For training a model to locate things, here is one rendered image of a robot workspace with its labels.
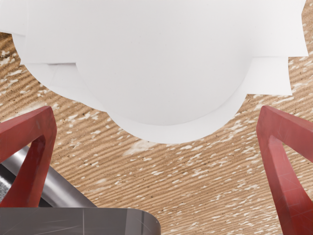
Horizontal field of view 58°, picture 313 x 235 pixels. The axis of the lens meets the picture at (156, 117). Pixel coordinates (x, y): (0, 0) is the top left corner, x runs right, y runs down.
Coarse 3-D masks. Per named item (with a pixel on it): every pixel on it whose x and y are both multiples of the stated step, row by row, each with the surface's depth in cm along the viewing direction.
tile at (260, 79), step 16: (304, 0) 12; (64, 64) 14; (256, 64) 14; (272, 64) 14; (64, 80) 14; (80, 80) 14; (256, 80) 14; (272, 80) 14; (288, 80) 14; (240, 96) 15; (112, 112) 15; (224, 112) 15; (128, 128) 16; (144, 128) 16; (160, 128) 16; (176, 128) 16; (192, 128) 16; (208, 128) 16
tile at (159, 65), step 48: (48, 0) 11; (96, 0) 11; (144, 0) 11; (192, 0) 11; (240, 0) 11; (288, 0) 11; (48, 48) 12; (96, 48) 12; (144, 48) 12; (192, 48) 12; (240, 48) 12; (288, 48) 12; (96, 96) 13; (144, 96) 13; (192, 96) 13
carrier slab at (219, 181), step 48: (0, 48) 18; (0, 96) 20; (48, 96) 20; (288, 96) 20; (96, 144) 23; (144, 144) 23; (192, 144) 23; (240, 144) 23; (96, 192) 26; (144, 192) 26; (192, 192) 26; (240, 192) 27
